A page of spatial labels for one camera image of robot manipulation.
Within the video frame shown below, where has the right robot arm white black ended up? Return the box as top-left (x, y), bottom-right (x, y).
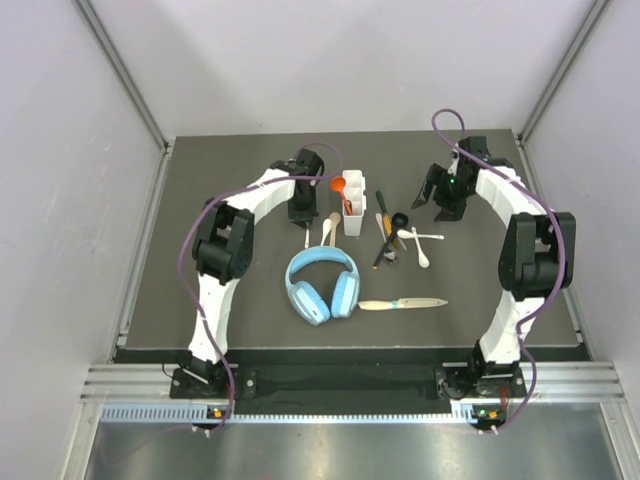
top-left (413, 136), bottom-right (576, 400)

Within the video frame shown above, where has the blue over-ear headphones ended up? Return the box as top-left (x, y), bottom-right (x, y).
top-left (285, 246), bottom-right (361, 326)

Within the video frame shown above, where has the aluminium frame rail front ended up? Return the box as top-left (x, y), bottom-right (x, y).
top-left (80, 362), bottom-right (624, 426)

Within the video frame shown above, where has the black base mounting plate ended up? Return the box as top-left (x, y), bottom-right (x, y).
top-left (171, 363), bottom-right (525, 407)

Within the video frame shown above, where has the beige wooden spoon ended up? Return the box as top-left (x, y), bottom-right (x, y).
top-left (329, 212), bottom-right (341, 247)

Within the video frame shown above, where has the white compartment utensil container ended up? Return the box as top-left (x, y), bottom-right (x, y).
top-left (342, 170), bottom-right (367, 237)

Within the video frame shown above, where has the orange plastic spoon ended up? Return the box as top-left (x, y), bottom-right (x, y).
top-left (330, 176), bottom-right (350, 215)

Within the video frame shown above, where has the white spoon horizontal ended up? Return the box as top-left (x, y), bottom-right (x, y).
top-left (397, 229), bottom-right (445, 240)

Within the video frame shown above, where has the black ladle spoon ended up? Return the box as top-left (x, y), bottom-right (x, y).
top-left (381, 213), bottom-right (409, 256)

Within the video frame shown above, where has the white spoon vertical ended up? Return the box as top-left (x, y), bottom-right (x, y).
top-left (411, 226), bottom-right (430, 269)

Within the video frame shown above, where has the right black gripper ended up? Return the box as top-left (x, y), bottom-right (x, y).
top-left (412, 164), bottom-right (474, 222)

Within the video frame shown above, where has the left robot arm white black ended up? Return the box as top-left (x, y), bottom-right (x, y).
top-left (177, 148), bottom-right (328, 398)

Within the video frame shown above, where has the knife with beige handle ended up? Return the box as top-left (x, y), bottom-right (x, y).
top-left (358, 297), bottom-right (448, 311)

